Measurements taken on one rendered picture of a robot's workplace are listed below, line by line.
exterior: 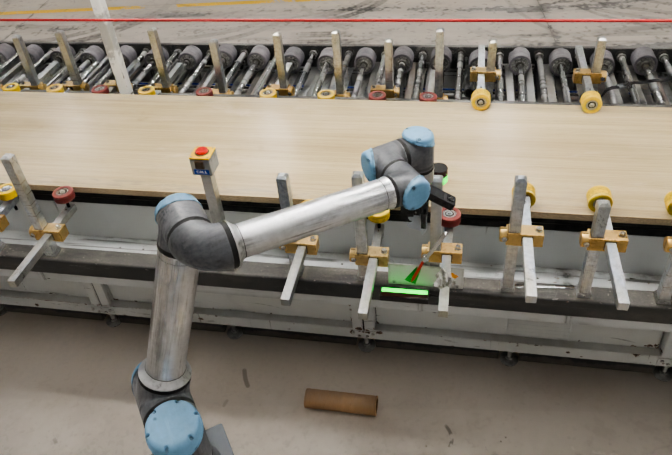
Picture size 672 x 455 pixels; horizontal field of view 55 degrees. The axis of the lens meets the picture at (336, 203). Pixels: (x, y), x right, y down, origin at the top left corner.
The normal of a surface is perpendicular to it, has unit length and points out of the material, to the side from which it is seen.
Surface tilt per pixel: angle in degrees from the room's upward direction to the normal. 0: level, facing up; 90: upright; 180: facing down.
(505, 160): 0
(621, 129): 0
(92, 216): 90
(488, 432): 0
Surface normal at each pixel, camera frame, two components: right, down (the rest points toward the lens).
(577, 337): -0.12, 0.62
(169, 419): -0.04, -0.73
